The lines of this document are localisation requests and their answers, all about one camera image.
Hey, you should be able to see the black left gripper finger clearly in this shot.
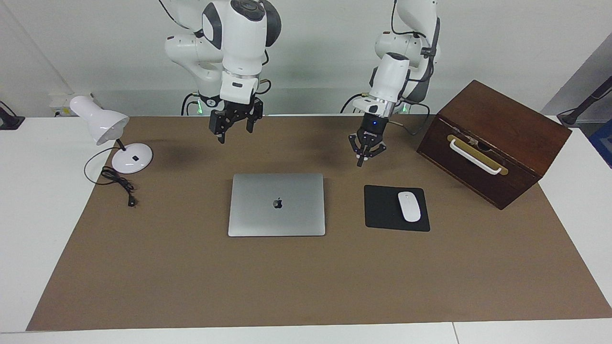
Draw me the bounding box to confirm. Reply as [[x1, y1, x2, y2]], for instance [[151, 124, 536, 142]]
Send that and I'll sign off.
[[364, 141, 387, 161], [348, 134, 365, 167]]

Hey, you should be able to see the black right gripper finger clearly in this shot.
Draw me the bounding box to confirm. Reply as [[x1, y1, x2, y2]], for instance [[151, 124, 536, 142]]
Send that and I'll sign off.
[[245, 98, 264, 134], [209, 109, 235, 144]]

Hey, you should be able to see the silver laptop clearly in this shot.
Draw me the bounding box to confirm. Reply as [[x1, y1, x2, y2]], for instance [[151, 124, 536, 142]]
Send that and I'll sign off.
[[228, 173, 326, 237]]

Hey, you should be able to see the black mouse pad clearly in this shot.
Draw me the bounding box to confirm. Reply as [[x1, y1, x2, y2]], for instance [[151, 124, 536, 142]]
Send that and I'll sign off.
[[364, 185, 431, 233]]

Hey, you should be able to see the white computer mouse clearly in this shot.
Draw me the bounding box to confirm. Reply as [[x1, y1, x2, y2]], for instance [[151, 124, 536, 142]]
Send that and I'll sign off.
[[398, 191, 422, 223]]

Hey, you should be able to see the white desk lamp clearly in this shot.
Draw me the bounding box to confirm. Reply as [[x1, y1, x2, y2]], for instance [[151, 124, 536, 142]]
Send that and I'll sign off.
[[69, 95, 154, 175]]

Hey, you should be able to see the dark brown wooden box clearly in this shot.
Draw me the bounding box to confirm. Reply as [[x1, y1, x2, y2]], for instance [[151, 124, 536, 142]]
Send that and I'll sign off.
[[416, 80, 573, 211]]

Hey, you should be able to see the brown table mat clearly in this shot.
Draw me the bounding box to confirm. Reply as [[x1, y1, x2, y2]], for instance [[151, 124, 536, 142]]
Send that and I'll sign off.
[[26, 115, 612, 332]]

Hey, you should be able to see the black tripod leg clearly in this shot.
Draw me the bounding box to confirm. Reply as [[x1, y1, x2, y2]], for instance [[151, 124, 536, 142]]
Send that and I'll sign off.
[[557, 75, 612, 127]]

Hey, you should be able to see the black stand foot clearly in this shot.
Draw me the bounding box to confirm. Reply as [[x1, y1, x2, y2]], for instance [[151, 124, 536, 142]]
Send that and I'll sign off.
[[0, 100, 25, 130]]

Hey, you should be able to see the blue crate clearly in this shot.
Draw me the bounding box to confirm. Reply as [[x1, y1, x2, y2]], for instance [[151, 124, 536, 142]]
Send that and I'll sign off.
[[589, 118, 612, 169]]

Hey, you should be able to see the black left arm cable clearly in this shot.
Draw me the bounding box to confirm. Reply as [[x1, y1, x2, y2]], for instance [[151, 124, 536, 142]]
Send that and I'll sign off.
[[390, 0, 441, 136]]

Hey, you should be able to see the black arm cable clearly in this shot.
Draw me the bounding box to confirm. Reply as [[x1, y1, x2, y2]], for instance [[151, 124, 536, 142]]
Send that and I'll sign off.
[[390, 0, 441, 136], [158, 0, 273, 96]]

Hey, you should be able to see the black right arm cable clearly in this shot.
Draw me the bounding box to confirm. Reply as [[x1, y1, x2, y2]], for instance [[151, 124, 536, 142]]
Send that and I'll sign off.
[[158, 0, 273, 96]]

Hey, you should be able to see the black base cable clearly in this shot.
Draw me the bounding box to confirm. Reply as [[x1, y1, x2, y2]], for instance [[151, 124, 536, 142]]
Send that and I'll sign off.
[[340, 92, 366, 114], [180, 92, 201, 116]]

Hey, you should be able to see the white box handle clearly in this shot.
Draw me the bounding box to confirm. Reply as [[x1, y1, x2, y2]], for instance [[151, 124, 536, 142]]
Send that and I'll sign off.
[[448, 139, 503, 175]]

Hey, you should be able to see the brass handle plate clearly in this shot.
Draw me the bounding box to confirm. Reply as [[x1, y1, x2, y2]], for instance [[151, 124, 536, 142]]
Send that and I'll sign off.
[[447, 134, 509, 176]]

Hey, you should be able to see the black lamp power cable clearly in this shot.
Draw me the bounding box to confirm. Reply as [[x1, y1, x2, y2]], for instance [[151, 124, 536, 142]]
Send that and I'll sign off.
[[84, 146, 139, 208]]

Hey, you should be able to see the white wall socket strip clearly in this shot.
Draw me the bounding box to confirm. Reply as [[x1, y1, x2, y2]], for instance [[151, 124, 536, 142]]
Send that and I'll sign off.
[[49, 92, 96, 118]]

